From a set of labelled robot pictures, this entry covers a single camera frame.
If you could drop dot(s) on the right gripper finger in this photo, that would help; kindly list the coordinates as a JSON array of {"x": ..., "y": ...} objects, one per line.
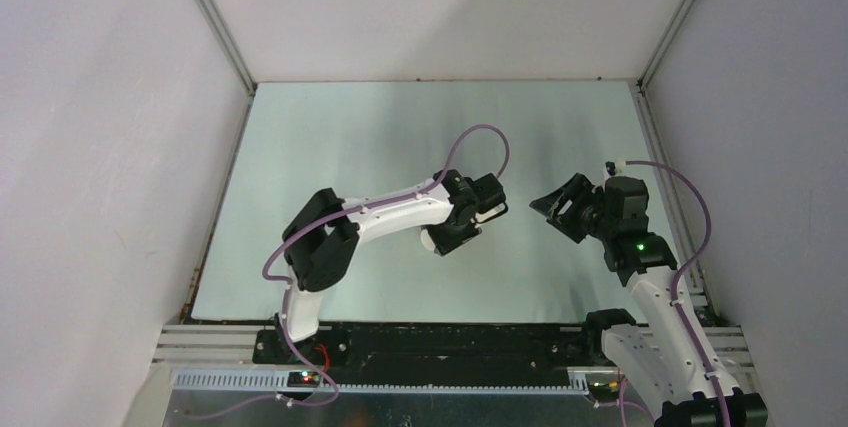
[
  {"x": 562, "y": 212},
  {"x": 578, "y": 189}
]

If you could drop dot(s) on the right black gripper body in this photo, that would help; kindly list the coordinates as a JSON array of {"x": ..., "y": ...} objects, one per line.
[{"x": 599, "y": 223}]

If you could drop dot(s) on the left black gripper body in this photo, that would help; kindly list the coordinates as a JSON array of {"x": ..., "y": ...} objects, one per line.
[{"x": 450, "y": 235}]

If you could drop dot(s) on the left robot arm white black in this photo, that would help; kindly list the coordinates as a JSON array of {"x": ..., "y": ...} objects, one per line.
[{"x": 319, "y": 244}]

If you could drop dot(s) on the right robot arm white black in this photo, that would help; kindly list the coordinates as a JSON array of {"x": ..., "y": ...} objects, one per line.
[{"x": 681, "y": 379}]

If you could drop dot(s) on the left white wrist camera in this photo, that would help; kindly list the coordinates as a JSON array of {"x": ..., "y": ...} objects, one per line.
[{"x": 489, "y": 215}]

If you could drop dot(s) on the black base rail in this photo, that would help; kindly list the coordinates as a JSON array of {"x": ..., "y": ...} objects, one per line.
[{"x": 440, "y": 354}]

